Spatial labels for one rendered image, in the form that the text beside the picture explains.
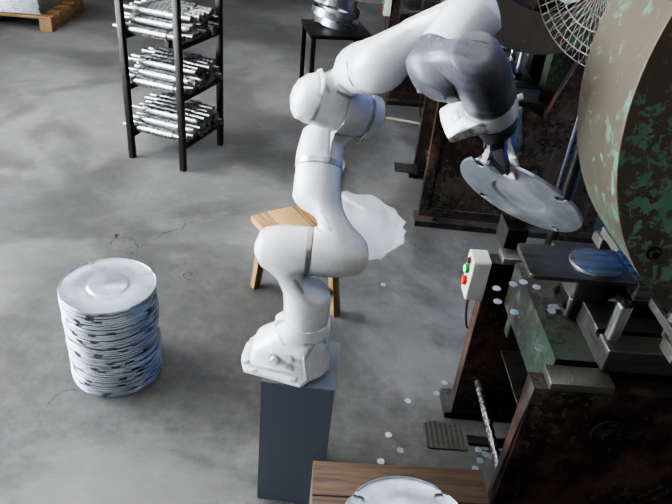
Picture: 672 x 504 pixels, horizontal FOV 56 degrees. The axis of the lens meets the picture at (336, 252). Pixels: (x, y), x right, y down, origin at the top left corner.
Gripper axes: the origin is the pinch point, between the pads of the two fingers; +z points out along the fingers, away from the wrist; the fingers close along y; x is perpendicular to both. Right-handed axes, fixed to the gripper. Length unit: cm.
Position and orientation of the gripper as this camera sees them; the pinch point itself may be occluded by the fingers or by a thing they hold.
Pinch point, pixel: (509, 166)
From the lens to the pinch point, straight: 134.1
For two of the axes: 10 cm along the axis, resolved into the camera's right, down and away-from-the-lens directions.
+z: 3.7, 3.3, 8.7
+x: -7.7, -4.1, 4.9
